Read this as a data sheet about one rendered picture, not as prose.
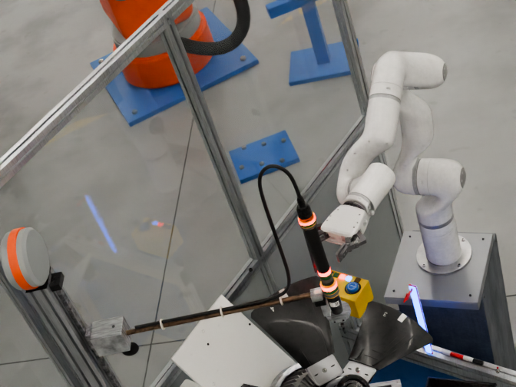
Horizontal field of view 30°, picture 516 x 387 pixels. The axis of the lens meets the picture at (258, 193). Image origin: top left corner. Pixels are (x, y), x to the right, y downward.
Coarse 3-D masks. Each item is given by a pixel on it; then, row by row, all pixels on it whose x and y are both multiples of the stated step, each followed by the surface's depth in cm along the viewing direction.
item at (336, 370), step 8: (328, 360) 272; (336, 360) 272; (312, 368) 274; (320, 368) 273; (328, 368) 272; (336, 368) 272; (312, 376) 274; (320, 376) 273; (328, 376) 273; (336, 376) 272; (320, 384) 273
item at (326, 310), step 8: (320, 288) 256; (312, 296) 254; (320, 296) 254; (320, 304) 255; (328, 304) 259; (344, 304) 261; (328, 312) 258; (344, 312) 259; (336, 320) 258; (344, 320) 258
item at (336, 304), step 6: (300, 198) 233; (300, 204) 234; (306, 204) 235; (300, 210) 235; (306, 210) 235; (300, 216) 236; (306, 216) 235; (330, 300) 255; (336, 300) 255; (330, 306) 257; (336, 306) 257; (336, 312) 258
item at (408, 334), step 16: (368, 304) 294; (368, 320) 290; (384, 320) 290; (368, 336) 286; (384, 336) 285; (400, 336) 285; (416, 336) 286; (352, 352) 283; (368, 352) 281; (384, 352) 280; (400, 352) 281
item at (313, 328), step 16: (304, 288) 273; (288, 304) 273; (304, 304) 273; (256, 320) 274; (272, 320) 273; (288, 320) 273; (304, 320) 272; (320, 320) 272; (272, 336) 274; (288, 336) 273; (304, 336) 272; (320, 336) 272; (288, 352) 274; (304, 352) 273; (320, 352) 272; (304, 368) 274
